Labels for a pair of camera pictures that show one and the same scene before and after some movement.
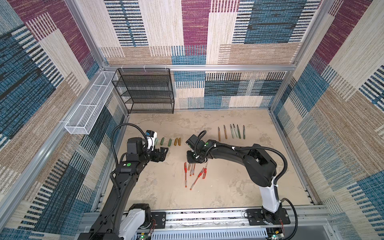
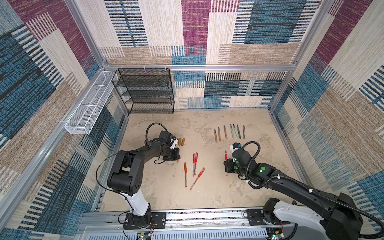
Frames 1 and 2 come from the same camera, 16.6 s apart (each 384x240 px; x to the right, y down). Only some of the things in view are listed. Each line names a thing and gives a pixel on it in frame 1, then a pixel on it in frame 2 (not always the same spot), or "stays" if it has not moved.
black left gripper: [161, 154] → [175, 156]
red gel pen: [185, 167] stays
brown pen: [225, 132] stays
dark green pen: [240, 137] stays
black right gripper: [189, 159] → [227, 163]
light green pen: [232, 131] stays
